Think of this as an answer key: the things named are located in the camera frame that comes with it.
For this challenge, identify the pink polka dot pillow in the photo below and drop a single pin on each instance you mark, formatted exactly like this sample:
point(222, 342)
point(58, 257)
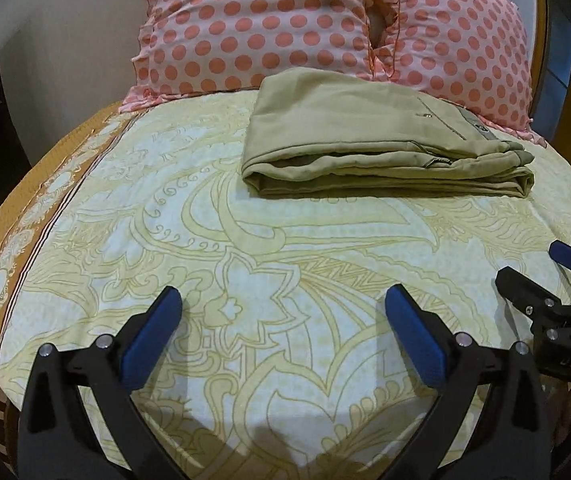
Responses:
point(250, 22)
point(458, 42)

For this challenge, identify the wooden headboard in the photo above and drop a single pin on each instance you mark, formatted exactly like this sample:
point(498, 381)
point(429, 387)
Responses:
point(563, 67)

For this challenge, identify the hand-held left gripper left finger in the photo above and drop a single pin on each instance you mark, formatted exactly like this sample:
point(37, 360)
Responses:
point(151, 334)

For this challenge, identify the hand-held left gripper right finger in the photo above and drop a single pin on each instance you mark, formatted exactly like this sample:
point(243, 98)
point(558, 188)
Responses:
point(415, 336)

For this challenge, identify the khaki pants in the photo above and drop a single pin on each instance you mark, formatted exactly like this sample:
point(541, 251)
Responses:
point(365, 132)

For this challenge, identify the yellow floral bed sheet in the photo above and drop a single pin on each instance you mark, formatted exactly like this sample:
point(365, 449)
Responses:
point(245, 285)

